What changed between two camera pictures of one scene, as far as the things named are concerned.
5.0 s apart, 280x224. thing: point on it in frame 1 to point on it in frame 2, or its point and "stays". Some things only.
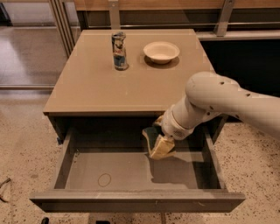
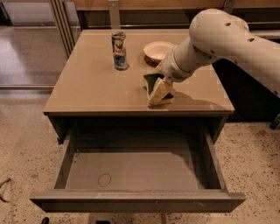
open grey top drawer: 109,169 stays
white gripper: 171,127 to 171,69
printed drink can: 119,50 stays
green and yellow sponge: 150,135 to 150,80
